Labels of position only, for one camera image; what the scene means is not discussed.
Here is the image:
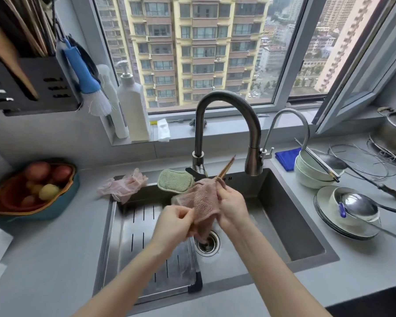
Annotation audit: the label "person's right hand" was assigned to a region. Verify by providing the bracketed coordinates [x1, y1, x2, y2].
[214, 177, 251, 233]

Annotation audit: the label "person's left hand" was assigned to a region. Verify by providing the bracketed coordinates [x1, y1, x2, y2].
[150, 204, 197, 258]

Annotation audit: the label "pink dish cloth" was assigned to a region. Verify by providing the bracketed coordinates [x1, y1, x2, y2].
[171, 177, 227, 245]

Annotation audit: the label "brown wooden chopstick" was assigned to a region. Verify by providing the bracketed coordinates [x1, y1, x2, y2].
[217, 155, 237, 179]
[217, 158, 234, 180]

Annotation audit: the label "pale green bowl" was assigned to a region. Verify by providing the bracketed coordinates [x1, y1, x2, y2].
[294, 156, 339, 190]
[298, 149, 345, 182]

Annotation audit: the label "steel chopstick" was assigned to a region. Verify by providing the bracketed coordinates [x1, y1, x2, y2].
[298, 145, 340, 183]
[294, 137, 341, 182]

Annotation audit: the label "small white bowl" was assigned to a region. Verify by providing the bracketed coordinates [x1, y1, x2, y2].
[330, 187, 382, 228]

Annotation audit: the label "steel spatula wooden handle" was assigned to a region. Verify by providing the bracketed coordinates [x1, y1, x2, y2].
[316, 152, 396, 203]

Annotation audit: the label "steel ladle dark handle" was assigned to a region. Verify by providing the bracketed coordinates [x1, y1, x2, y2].
[340, 193, 396, 218]

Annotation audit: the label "black utensil holder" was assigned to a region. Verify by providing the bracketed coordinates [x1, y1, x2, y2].
[0, 55, 83, 117]

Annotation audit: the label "bunch of assorted chopsticks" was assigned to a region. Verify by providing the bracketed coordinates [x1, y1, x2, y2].
[0, 0, 59, 58]

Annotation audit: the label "person's right forearm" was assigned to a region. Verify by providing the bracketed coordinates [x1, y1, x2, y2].
[229, 217, 334, 317]

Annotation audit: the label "person's left forearm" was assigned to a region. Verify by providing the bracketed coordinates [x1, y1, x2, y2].
[71, 240, 176, 317]

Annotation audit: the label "dark pull-down kitchen faucet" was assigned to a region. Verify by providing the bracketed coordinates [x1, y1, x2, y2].
[184, 90, 263, 182]

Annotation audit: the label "steel slotted drain tray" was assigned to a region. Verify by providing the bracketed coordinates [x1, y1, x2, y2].
[100, 201, 204, 304]

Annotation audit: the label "sink drain strainer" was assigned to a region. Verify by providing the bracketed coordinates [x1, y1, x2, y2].
[194, 230, 221, 257]

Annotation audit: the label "green sponge pad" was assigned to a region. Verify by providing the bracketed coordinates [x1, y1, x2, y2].
[157, 169, 194, 194]

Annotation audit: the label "stainless steel sink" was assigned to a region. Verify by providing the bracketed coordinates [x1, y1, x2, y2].
[92, 160, 341, 316]

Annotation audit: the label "pink rubber glove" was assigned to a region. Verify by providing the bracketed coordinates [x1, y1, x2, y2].
[96, 168, 149, 205]

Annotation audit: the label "blue cloth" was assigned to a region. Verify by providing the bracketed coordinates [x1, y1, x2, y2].
[275, 147, 303, 172]

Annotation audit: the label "white plastic packet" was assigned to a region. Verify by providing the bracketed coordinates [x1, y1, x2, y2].
[157, 118, 171, 142]

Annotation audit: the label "teal and orange fruit bowl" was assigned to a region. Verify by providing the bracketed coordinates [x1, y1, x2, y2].
[0, 158, 80, 223]

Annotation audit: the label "small steel drinking faucet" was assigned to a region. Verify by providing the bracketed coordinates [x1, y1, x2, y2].
[262, 108, 311, 162]

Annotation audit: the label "red round fruit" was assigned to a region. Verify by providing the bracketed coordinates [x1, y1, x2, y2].
[25, 161, 52, 182]
[51, 165, 73, 184]

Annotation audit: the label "white pump soap dispenser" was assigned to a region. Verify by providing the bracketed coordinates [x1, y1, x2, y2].
[115, 61, 151, 142]

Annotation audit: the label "yellow-green round fruit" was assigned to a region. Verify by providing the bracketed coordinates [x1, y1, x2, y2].
[38, 184, 60, 201]

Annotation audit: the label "white spray bottle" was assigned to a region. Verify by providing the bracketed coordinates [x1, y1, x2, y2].
[96, 64, 130, 140]

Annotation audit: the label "yellow apartment building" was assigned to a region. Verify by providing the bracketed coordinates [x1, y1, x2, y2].
[94, 0, 271, 109]

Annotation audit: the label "stainless steel pot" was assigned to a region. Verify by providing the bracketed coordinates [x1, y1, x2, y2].
[369, 107, 396, 162]

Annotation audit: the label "blue dish brush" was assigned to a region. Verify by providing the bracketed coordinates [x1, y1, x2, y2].
[56, 37, 113, 118]

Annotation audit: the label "open grey window sash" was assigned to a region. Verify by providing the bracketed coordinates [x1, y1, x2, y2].
[312, 0, 396, 134]

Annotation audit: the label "black scissors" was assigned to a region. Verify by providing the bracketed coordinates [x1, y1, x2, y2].
[67, 35, 101, 84]

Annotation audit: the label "wooden rice paddle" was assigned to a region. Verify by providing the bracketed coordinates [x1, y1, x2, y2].
[0, 16, 39, 100]

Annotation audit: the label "wire steaming rack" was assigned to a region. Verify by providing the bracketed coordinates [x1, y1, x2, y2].
[366, 135, 396, 164]
[328, 143, 396, 181]

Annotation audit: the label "grey window frame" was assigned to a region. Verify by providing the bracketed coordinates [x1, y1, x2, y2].
[69, 0, 396, 146]

